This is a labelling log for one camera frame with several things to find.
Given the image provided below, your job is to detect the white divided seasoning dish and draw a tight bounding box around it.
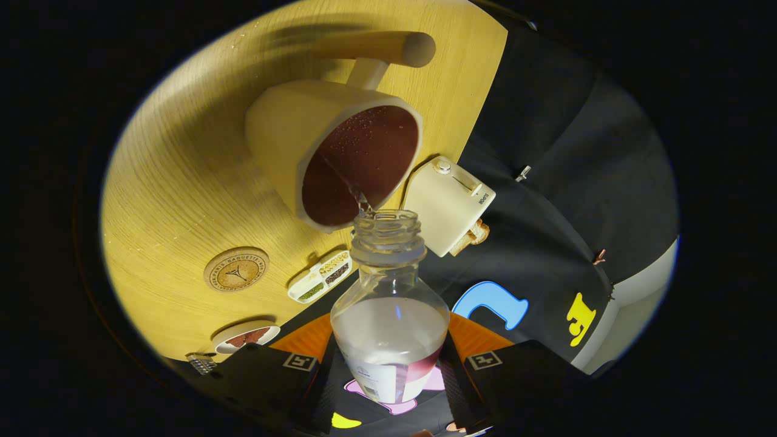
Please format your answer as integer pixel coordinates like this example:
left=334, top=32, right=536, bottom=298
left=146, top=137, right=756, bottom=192
left=287, top=249, right=353, bottom=304

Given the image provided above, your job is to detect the black backdrop cloth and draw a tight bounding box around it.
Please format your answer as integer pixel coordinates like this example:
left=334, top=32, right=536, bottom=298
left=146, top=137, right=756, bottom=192
left=273, top=6, right=679, bottom=437

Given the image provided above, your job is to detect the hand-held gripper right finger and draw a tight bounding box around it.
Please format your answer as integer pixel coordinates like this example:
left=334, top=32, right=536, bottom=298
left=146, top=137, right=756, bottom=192
left=438, top=312, right=589, bottom=432

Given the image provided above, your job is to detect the cream cup with wooden handle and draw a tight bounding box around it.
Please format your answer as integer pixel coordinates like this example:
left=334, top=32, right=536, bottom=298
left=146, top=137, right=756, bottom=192
left=245, top=32, right=436, bottom=234

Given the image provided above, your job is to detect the round cork coaster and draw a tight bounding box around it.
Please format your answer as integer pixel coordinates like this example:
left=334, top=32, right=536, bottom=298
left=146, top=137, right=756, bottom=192
left=203, top=246, right=270, bottom=293

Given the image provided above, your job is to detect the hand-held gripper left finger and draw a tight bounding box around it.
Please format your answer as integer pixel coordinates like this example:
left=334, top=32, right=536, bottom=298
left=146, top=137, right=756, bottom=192
left=206, top=313, right=344, bottom=435

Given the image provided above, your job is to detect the red meat patty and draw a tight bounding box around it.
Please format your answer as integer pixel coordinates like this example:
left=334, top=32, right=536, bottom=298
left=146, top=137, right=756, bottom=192
left=226, top=328, right=271, bottom=350

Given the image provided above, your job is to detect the wooden table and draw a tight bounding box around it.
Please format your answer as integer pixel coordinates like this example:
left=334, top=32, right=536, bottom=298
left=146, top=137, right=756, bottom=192
left=100, top=0, right=508, bottom=365

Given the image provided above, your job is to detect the clear plastic juice bottle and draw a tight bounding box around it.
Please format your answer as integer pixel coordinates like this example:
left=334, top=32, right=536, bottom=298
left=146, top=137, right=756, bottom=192
left=331, top=209, right=451, bottom=404

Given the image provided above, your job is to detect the white round plate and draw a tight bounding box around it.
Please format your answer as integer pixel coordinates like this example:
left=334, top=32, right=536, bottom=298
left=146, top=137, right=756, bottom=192
left=211, top=320, right=281, bottom=355

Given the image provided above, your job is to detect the cream toaster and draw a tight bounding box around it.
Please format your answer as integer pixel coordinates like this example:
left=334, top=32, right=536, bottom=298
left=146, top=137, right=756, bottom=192
left=403, top=156, right=497, bottom=258

